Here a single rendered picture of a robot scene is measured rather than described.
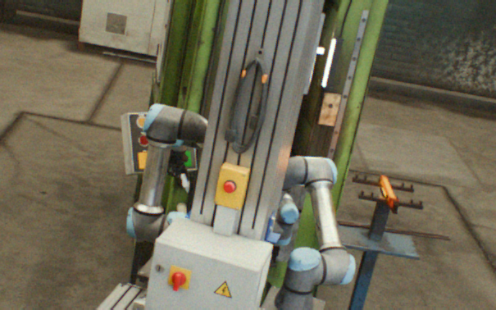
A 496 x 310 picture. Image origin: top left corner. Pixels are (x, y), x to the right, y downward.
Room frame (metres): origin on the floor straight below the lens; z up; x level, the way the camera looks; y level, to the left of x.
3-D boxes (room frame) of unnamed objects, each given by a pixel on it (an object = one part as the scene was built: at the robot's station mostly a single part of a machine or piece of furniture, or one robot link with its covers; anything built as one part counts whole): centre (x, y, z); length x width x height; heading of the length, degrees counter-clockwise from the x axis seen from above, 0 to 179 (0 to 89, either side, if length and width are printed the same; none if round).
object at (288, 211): (3.23, -0.24, 0.99); 0.11 x 0.08 x 0.09; 12
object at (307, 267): (2.73, -0.31, 0.98); 0.13 x 0.12 x 0.14; 112
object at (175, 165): (3.32, 0.30, 1.07); 0.09 x 0.08 x 0.12; 169
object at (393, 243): (3.71, -0.72, 0.74); 0.40 x 0.30 x 0.02; 94
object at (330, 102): (3.98, -0.38, 1.27); 0.09 x 0.02 x 0.17; 102
